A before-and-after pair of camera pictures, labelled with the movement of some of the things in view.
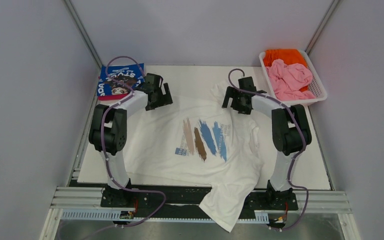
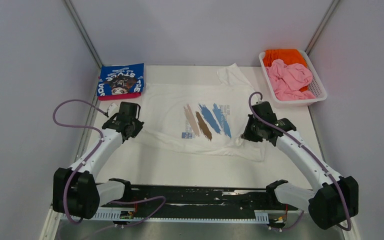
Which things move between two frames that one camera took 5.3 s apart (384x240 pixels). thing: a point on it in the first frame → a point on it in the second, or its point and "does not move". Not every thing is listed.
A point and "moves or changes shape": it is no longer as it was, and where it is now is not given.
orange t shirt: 288,56 does not move
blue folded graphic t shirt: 115,79 does not move
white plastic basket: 318,87 does not move
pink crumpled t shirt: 289,81 does not move
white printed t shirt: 202,142 moves or changes shape
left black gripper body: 159,99 → 137,127
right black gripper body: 237,103 → 252,131
